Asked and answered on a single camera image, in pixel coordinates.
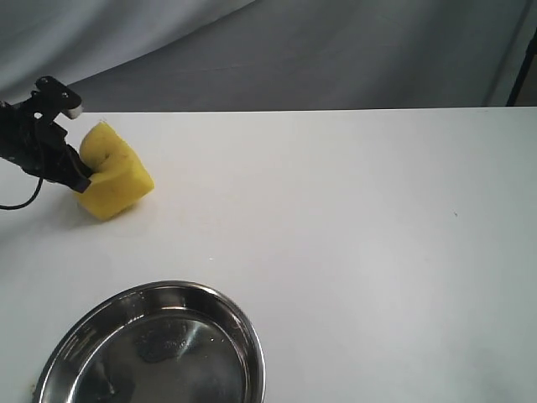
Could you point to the grey backdrop cloth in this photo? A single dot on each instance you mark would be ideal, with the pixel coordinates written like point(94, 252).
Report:
point(192, 56)

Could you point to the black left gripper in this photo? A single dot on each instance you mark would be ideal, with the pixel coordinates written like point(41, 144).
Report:
point(39, 150)

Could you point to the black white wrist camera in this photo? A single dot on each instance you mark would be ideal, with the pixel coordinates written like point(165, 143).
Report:
point(50, 98)

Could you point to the round stainless steel pan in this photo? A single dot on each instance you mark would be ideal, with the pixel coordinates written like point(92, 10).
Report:
point(166, 341)

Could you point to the yellow sponge block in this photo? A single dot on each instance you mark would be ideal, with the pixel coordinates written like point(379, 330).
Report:
point(118, 180)

